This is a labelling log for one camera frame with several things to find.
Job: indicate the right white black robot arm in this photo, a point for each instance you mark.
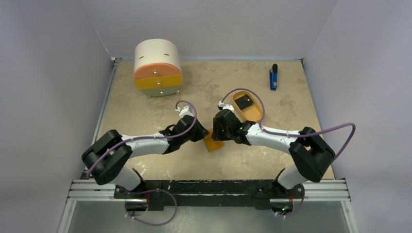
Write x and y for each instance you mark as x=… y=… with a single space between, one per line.
x=310 y=153

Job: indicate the tan oval tray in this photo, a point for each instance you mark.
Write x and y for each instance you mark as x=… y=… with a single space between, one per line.
x=253 y=113

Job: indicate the orange leather card holder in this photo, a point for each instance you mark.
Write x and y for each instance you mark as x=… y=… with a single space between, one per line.
x=211 y=144

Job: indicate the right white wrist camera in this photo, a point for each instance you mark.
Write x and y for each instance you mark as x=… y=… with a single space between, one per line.
x=223 y=106

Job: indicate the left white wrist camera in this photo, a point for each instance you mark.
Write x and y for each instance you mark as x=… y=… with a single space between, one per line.
x=187 y=110

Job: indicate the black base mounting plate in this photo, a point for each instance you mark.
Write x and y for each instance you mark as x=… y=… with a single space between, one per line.
x=259 y=194

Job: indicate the round mini drawer cabinet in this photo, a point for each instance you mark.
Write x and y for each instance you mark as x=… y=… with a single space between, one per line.
x=157 y=68

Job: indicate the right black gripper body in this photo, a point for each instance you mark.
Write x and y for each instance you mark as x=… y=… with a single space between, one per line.
x=219 y=129

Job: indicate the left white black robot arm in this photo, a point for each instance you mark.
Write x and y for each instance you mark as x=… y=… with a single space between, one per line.
x=106 y=158

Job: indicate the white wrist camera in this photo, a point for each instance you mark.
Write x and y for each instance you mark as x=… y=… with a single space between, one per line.
x=187 y=110
x=223 y=106

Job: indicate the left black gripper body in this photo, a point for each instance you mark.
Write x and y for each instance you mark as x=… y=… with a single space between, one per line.
x=196 y=135

